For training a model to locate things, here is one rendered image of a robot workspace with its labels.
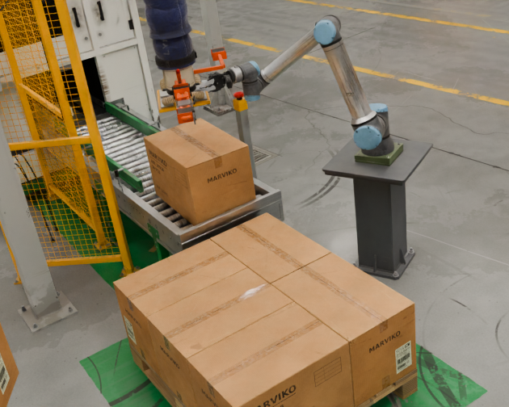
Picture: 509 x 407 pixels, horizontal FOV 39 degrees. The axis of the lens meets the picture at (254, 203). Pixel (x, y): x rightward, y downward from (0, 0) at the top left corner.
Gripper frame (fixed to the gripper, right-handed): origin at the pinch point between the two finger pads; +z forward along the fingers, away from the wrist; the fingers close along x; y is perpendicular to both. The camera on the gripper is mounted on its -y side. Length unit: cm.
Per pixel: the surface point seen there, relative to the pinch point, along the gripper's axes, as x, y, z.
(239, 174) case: -55, -6, -11
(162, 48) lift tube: 20.4, 22.1, 8.2
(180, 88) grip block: 1.8, 5.1, 10.4
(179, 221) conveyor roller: -79, 13, 23
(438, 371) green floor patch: -134, -134, -35
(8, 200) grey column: -50, 62, 103
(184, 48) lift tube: 18.1, 16.5, -1.9
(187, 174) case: -43.7, -3.0, 20.2
